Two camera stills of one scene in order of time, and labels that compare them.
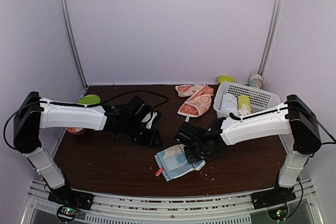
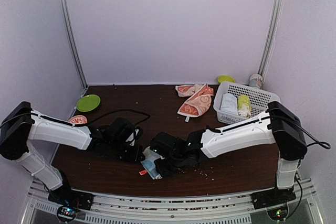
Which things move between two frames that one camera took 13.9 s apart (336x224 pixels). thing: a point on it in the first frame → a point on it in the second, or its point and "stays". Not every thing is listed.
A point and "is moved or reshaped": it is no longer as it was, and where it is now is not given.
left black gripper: [151, 141] → [137, 152]
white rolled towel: [229, 103] stays
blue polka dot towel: [174, 161] is moved or reshaped
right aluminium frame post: [274, 23] stays
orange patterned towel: [199, 100] stays
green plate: [90, 99] stays
